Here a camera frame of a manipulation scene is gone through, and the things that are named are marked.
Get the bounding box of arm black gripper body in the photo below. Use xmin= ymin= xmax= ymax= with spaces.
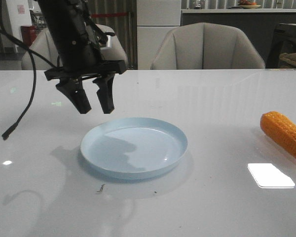
xmin=45 ymin=37 xmax=127 ymax=80

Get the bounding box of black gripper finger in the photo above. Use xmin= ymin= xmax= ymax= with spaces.
xmin=56 ymin=79 xmax=91 ymax=114
xmin=93 ymin=74 xmax=114 ymax=114

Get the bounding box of light blue round plate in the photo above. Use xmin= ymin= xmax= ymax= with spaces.
xmin=80 ymin=118 xmax=188 ymax=180

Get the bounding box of orange corn cob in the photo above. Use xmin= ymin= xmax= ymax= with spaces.
xmin=260 ymin=111 xmax=296 ymax=158

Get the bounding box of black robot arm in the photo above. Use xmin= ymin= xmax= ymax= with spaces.
xmin=38 ymin=0 xmax=126 ymax=114

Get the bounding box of left beige upholstered chair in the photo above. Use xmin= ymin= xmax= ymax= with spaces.
xmin=21 ymin=24 xmax=129 ymax=71

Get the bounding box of beige upholstered chair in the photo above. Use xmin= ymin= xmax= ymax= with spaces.
xmin=151 ymin=23 xmax=265 ymax=70
xmin=21 ymin=24 xmax=129 ymax=71

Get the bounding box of red barrier belt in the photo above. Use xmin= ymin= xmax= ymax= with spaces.
xmin=91 ymin=12 xmax=132 ymax=18

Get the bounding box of red bin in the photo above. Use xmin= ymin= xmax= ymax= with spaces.
xmin=20 ymin=25 xmax=37 ymax=46

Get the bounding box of white cabinet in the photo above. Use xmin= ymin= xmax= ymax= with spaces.
xmin=136 ymin=0 xmax=181 ymax=70

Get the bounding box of right beige upholstered chair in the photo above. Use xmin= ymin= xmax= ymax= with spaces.
xmin=151 ymin=23 xmax=265 ymax=70

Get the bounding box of fruit bowl on counter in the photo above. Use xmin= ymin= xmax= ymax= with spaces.
xmin=238 ymin=0 xmax=261 ymax=9

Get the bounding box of grey counter with white top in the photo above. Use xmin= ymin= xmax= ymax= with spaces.
xmin=181 ymin=9 xmax=296 ymax=63

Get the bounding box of dark armchair at right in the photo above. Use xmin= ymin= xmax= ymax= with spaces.
xmin=266 ymin=23 xmax=296 ymax=68

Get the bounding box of black dangling cable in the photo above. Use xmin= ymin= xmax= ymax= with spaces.
xmin=0 ymin=0 xmax=57 ymax=141

